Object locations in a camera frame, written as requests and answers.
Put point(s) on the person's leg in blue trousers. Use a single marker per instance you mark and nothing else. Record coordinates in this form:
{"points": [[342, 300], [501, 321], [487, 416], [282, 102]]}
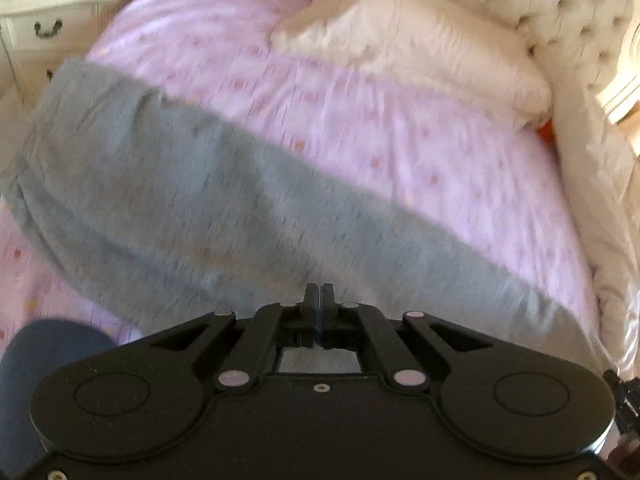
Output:
{"points": [[35, 360]]}

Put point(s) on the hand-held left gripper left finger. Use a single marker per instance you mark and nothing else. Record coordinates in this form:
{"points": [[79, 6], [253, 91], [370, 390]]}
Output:
{"points": [[311, 310]]}

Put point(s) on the pink dotted bed sheet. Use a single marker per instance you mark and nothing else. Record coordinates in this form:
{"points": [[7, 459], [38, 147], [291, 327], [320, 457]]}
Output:
{"points": [[360, 125]]}

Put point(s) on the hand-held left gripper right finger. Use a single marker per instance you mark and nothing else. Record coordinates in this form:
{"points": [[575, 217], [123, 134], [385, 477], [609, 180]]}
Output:
{"points": [[327, 310]]}

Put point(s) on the white pillow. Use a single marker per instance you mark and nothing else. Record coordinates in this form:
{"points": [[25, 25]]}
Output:
{"points": [[425, 50]]}

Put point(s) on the orange object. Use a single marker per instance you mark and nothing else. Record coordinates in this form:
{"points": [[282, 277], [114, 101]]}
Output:
{"points": [[546, 131]]}

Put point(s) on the grey pants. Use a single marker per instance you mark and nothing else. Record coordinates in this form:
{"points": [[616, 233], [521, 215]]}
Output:
{"points": [[200, 200]]}

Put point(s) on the cream nightstand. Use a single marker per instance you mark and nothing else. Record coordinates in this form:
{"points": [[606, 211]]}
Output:
{"points": [[55, 5]]}

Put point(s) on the white duvet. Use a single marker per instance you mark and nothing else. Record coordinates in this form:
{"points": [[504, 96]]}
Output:
{"points": [[600, 200]]}

